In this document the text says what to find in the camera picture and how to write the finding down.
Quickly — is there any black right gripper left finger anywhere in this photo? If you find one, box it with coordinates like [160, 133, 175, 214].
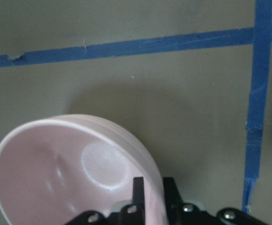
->
[119, 177, 146, 225]

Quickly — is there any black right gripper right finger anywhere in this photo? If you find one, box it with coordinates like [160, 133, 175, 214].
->
[163, 177, 202, 225]

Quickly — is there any pink bowl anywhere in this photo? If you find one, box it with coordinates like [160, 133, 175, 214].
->
[0, 114, 168, 225]

